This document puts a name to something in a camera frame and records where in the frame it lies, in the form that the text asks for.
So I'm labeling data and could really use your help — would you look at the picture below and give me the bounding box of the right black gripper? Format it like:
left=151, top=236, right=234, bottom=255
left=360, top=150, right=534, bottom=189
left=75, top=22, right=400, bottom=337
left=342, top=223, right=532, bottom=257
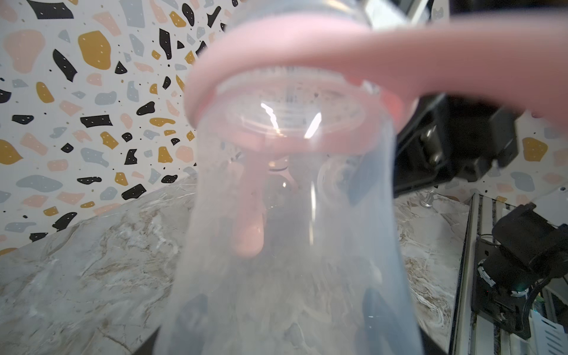
left=393, top=94, right=519, bottom=197

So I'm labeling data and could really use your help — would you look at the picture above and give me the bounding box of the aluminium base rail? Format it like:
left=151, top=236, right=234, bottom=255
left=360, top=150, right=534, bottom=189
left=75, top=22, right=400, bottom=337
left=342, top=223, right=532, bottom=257
left=450, top=187, right=567, bottom=354

